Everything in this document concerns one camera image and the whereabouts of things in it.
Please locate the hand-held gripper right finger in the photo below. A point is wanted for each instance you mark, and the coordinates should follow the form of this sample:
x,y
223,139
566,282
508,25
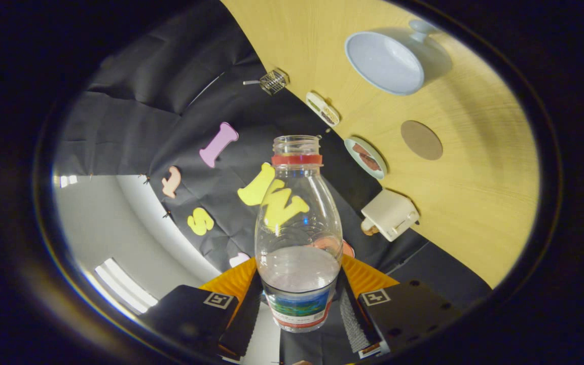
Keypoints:
x,y
353,324

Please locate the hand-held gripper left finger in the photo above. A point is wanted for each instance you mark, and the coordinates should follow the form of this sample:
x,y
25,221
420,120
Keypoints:
x,y
244,324

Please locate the clear juice bottle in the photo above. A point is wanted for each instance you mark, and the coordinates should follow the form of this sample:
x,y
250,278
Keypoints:
x,y
299,284

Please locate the brown round coaster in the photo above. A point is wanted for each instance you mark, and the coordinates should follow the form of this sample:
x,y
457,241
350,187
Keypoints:
x,y
422,140

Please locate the white cup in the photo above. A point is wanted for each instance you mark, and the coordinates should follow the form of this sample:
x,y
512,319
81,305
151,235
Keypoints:
x,y
383,63

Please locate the bread slice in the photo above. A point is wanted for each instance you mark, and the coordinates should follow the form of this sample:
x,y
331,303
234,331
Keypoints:
x,y
369,228

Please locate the white toaster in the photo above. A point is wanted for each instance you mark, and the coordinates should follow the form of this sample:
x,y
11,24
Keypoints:
x,y
393,215

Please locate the long ceiling light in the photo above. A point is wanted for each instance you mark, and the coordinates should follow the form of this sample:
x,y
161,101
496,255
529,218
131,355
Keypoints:
x,y
124,286

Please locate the brown meat patty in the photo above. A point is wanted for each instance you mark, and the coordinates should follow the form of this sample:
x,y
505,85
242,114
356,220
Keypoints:
x,y
371,162
359,149

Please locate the light green plate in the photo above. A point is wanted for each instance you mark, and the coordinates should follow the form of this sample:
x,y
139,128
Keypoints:
x,y
358,159

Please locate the wooden table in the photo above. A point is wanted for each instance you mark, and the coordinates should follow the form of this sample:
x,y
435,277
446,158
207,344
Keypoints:
x,y
474,203

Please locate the white divided dish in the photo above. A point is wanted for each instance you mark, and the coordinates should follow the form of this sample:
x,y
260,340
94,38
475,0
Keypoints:
x,y
322,108

